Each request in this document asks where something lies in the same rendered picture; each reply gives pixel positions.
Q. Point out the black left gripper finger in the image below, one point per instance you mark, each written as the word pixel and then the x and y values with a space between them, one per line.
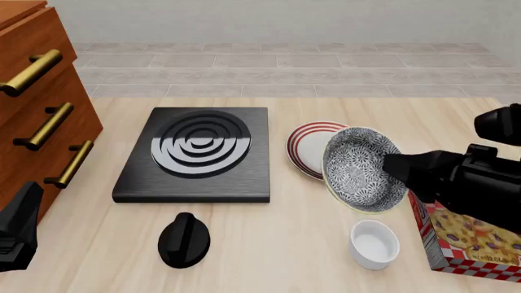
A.
pixel 26 207

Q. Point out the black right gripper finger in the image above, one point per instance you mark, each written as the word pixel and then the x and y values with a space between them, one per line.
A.
pixel 427 174

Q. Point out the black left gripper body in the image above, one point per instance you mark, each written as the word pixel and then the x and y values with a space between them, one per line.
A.
pixel 14 250

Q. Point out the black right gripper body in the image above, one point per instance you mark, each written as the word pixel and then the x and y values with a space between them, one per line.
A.
pixel 484 189

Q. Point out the black white patterned bowl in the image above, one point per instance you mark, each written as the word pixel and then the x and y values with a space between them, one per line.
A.
pixel 354 174

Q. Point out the white ramekin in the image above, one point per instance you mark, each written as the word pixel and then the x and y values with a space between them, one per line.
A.
pixel 372 244

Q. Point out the flat black stove plate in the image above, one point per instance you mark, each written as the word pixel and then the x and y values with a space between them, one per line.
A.
pixel 138 183

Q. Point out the white plate with red rings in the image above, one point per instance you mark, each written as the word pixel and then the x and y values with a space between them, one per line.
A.
pixel 305 146

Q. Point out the printed cookie box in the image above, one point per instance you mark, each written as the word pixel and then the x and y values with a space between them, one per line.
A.
pixel 456 241

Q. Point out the wooden drawer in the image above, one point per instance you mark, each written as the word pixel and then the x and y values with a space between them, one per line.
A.
pixel 24 116
pixel 16 52
pixel 81 131

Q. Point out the round black stove knob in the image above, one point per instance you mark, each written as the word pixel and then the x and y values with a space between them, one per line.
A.
pixel 183 241

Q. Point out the wooden cabinet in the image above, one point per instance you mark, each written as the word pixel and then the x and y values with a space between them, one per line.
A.
pixel 24 39

